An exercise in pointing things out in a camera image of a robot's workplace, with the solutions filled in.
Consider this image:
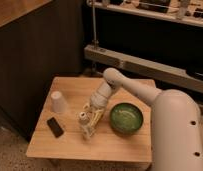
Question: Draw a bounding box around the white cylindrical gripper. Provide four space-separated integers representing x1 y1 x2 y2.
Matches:
83 82 113 128

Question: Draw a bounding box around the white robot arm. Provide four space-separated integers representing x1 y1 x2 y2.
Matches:
84 68 203 171

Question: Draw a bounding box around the wooden table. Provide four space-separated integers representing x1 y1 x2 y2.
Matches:
26 77 152 163

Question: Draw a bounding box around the green bowl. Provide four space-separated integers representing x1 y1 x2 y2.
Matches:
109 103 144 135

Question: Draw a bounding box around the white paper cup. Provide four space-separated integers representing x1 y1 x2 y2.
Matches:
51 91 68 114

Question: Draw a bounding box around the black smartphone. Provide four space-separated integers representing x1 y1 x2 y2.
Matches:
47 117 64 138

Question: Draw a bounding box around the dark wooden cabinet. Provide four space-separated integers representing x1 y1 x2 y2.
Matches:
0 0 83 139

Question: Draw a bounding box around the metal shelf rack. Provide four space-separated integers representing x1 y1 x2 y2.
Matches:
83 0 203 94

